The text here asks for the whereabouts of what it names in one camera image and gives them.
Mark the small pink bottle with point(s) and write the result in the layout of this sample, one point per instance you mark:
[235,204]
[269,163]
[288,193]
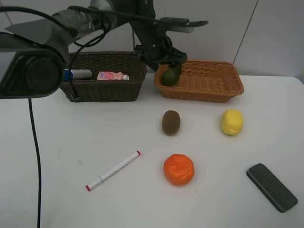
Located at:
[112,76]

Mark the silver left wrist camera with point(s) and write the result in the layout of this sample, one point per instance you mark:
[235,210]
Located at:
[180,25]

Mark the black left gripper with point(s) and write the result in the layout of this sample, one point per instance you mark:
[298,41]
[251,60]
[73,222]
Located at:
[156,47]

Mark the green lime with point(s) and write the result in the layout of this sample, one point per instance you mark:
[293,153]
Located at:
[169,77]

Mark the white marker pink caps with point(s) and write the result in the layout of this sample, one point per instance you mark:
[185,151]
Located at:
[112,171]

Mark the grey black left arm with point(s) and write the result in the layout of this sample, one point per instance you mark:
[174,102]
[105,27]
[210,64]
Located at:
[42,56]

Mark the white bottle blue cap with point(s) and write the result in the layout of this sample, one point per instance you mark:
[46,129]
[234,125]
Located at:
[76,74]

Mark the orange mandarin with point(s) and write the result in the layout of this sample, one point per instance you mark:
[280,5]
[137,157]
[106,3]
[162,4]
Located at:
[179,169]

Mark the light brown wicker basket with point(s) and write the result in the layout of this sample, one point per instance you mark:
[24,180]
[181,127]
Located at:
[208,81]

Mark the yellow lemon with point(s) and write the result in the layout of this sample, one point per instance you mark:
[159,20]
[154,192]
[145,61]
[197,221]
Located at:
[232,122]

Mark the dark felt whiteboard eraser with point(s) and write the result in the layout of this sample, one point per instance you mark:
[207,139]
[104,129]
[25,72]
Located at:
[272,188]

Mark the brown kiwi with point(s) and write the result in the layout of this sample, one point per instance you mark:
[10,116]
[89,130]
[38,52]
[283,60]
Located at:
[171,122]

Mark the dark brown wicker basket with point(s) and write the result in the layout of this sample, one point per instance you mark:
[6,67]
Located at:
[93,90]

